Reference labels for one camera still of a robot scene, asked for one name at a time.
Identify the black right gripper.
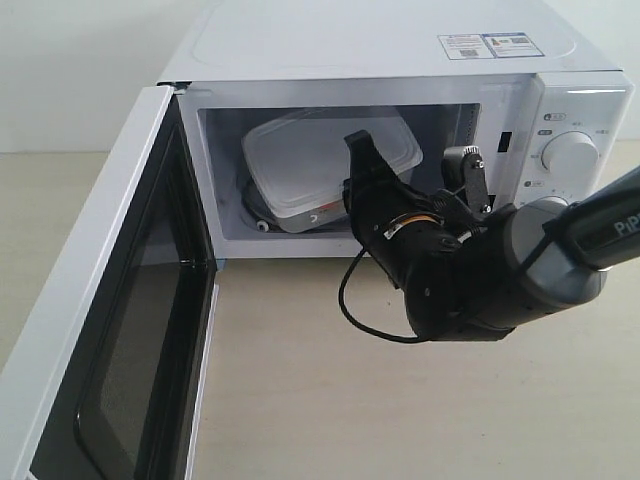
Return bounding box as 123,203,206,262
343,130,484,290

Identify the white plastic food container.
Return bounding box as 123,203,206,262
242,106,423,234

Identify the white microwave door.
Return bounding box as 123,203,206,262
1,85,217,479

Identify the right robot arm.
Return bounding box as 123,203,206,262
343,130,639,344

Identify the white microwave oven body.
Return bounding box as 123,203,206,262
160,1,634,259

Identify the lower white timer knob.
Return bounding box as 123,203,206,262
518,192,569,207

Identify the blue white warning sticker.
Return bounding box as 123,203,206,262
438,32,545,60

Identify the upper white power knob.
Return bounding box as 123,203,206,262
541,131,599,177

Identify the black right camera mount bracket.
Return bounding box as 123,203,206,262
461,145,492,217

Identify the black turntable roller ring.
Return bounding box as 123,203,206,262
241,179,351,236

